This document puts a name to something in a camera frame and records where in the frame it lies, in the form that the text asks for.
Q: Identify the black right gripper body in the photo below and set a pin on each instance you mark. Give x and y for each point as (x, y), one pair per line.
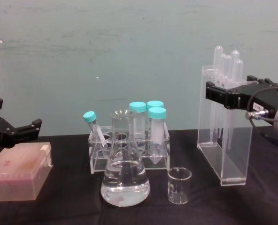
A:
(258, 97)

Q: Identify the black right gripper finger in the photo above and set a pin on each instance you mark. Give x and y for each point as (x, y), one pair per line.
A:
(264, 80)
(217, 92)

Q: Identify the clear plastic transfer pipette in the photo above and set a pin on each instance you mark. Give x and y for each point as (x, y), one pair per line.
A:
(223, 64)
(234, 63)
(228, 66)
(239, 70)
(218, 56)

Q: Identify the pink translucent pipette tip box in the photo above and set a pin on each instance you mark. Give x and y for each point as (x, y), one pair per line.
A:
(14, 168)

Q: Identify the clear acrylic pipette stand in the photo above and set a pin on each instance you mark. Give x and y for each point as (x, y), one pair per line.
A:
(235, 150)

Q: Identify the tilted teal-capped centrifuge tube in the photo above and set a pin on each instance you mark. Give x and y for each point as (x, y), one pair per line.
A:
(90, 117)

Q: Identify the teal-capped centrifuge tube with liquid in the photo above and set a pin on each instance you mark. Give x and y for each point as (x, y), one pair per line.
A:
(157, 126)

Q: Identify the clear acrylic tube rack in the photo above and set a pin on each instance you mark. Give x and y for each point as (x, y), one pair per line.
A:
(161, 152)

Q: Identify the small glass beaker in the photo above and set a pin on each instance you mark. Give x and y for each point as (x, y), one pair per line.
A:
(179, 187)

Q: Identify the glass conical flask with water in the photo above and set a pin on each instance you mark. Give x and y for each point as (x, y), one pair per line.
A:
(125, 185)

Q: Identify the black table cloth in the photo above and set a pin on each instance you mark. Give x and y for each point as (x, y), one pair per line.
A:
(223, 206)

